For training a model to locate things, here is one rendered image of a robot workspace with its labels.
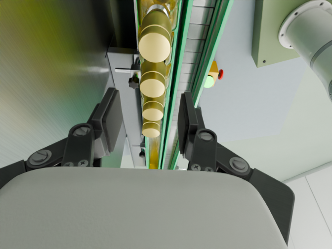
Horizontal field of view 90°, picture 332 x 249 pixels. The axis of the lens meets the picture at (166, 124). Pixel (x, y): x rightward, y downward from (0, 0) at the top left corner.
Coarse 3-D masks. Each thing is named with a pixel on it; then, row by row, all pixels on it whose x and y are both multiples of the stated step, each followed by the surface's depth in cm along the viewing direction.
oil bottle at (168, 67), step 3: (141, 63) 30; (141, 66) 30; (168, 66) 30; (141, 69) 30; (168, 69) 30; (141, 72) 30; (168, 72) 30; (168, 75) 30; (168, 78) 30; (168, 81) 31; (168, 84) 32
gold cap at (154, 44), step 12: (156, 12) 18; (144, 24) 18; (156, 24) 17; (168, 24) 18; (144, 36) 16; (156, 36) 16; (168, 36) 17; (144, 48) 17; (156, 48) 17; (168, 48) 17; (156, 60) 18
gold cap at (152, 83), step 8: (144, 64) 23; (152, 64) 22; (160, 64) 23; (144, 72) 22; (152, 72) 21; (160, 72) 22; (144, 80) 21; (152, 80) 21; (160, 80) 21; (144, 88) 22; (152, 88) 22; (160, 88) 22; (152, 96) 23
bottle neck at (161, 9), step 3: (150, 6) 20; (153, 6) 20; (156, 6) 20; (159, 6) 20; (162, 6) 20; (150, 9) 20; (153, 9) 19; (156, 9) 19; (159, 9) 19; (162, 9) 19; (165, 9) 20; (147, 12) 20; (162, 12) 19; (165, 12) 20; (168, 15) 21
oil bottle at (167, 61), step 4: (140, 28) 25; (140, 32) 25; (172, 32) 25; (172, 36) 25; (172, 40) 25; (172, 44) 25; (172, 48) 26; (140, 56) 26; (168, 56) 26; (140, 60) 27; (144, 60) 26; (168, 60) 27; (168, 64) 28
